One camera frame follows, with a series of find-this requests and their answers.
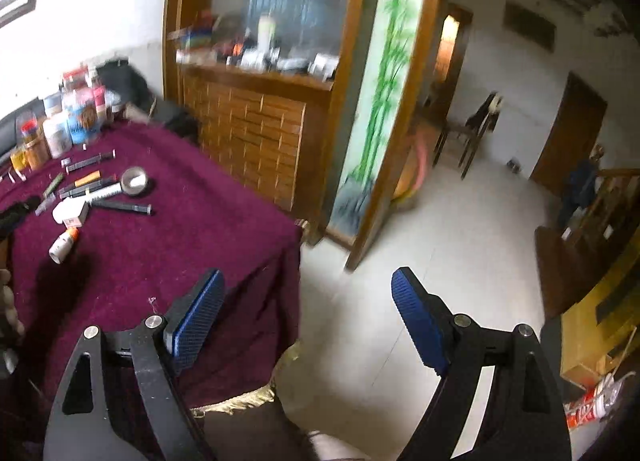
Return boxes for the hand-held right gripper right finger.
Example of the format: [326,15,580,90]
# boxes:
[391,267,573,461]

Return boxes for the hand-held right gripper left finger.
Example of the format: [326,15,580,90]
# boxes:
[42,268,226,461]

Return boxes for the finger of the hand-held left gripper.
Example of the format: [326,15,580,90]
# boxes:
[0,195,43,242]

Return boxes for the small white box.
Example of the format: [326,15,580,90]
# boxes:
[51,198,91,229]

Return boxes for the gold pen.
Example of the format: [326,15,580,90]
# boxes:
[60,170,102,192]

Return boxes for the clear plastic pen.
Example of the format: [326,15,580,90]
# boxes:
[60,182,123,202]

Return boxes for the long black marker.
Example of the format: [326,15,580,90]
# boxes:
[95,200,152,216]

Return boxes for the silver tape roll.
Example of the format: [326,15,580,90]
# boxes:
[120,166,151,198]

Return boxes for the person's left hand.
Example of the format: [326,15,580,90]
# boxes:
[0,268,26,342]

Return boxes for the green lighter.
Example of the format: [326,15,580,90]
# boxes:
[42,173,66,199]

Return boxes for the small white bottle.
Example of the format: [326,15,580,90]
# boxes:
[48,227,80,264]

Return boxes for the gold foil jar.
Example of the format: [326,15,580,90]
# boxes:
[22,138,51,172]

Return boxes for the maroon tablecloth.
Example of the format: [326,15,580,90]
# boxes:
[0,121,303,442]

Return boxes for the white plastic jar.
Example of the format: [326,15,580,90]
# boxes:
[42,113,73,158]

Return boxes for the black marker with white ends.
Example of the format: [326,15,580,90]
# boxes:
[65,151,116,172]

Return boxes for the large jar with blue label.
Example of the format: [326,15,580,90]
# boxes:
[65,90,104,146]

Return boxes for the clear jar with red lid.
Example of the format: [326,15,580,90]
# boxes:
[62,68,91,92]

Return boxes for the black bag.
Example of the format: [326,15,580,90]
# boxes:
[95,61,201,142]

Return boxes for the dark wooden chair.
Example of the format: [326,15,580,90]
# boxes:
[432,93,503,179]

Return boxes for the wooden cabinet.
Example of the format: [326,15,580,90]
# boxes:
[162,0,448,272]

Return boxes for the bamboo painted glass panel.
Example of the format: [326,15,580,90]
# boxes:
[330,0,436,247]

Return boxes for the brown wooden door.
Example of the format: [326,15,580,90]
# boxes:
[530,72,608,196]

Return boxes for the colourful cardboard box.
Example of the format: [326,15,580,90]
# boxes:
[170,23,216,52]

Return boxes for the lit orange doorway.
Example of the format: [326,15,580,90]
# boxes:
[432,3,473,86]

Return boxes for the white tumbler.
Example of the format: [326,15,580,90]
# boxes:
[256,13,277,54]

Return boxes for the dark wall panel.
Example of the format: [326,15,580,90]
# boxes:
[502,3,558,54]

